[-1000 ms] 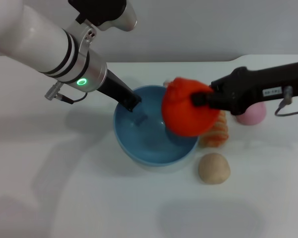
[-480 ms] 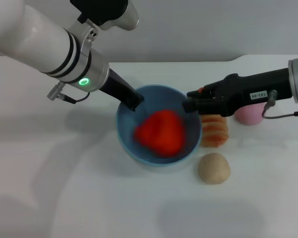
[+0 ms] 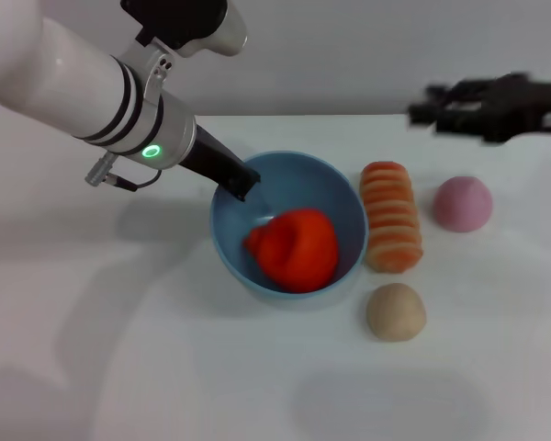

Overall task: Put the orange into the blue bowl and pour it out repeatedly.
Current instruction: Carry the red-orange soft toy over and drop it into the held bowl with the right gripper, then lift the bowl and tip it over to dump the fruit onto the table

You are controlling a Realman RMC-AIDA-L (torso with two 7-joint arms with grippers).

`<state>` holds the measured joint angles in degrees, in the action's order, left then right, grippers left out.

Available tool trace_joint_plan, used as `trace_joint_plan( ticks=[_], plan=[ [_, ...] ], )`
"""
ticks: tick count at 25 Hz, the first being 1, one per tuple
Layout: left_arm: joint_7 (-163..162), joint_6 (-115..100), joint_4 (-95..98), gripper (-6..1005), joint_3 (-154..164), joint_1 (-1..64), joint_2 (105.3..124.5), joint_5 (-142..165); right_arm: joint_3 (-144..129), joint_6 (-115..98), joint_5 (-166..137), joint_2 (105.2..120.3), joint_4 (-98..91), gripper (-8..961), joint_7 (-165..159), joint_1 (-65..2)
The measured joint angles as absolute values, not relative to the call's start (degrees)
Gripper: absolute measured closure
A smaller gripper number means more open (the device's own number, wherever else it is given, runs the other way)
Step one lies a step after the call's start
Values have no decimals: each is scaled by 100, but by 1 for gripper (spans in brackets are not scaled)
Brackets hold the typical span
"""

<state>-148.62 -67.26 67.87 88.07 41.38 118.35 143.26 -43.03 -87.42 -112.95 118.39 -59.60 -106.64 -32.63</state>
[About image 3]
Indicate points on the beige round bun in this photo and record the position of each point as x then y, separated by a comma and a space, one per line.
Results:
396, 312

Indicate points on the orange striped bread roll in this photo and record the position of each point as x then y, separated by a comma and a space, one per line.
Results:
390, 216

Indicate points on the blue bowl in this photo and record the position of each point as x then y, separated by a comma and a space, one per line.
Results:
239, 220

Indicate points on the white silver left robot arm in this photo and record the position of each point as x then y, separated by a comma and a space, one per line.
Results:
73, 87

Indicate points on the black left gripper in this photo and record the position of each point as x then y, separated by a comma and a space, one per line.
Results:
216, 163

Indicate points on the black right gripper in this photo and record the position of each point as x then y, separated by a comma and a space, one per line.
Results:
528, 108

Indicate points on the orange toy fruit with stem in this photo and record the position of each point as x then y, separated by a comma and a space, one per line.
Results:
298, 252

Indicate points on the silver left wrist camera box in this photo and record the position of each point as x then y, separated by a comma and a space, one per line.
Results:
188, 23

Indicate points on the pink round bun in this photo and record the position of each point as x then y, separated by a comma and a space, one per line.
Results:
461, 204

